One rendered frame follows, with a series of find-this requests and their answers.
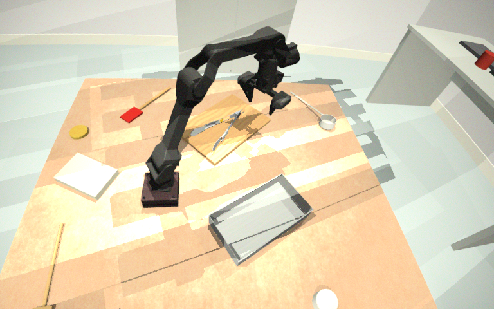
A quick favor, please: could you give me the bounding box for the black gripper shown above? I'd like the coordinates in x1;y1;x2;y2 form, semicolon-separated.
237;71;291;116

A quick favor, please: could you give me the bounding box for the grey measuring scoop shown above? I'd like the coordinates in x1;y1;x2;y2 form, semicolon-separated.
290;91;336;130

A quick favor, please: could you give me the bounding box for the grey metal roasting tin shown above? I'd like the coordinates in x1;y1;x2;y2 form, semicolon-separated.
208;174;313;266

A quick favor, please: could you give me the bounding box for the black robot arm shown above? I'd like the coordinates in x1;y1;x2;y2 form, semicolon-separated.
145;26;300;192

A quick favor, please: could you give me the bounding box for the yellow flat disc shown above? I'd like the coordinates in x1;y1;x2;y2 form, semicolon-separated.
69;125;89;140

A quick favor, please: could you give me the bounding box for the red spatula with wooden handle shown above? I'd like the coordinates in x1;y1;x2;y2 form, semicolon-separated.
120;86;170;123

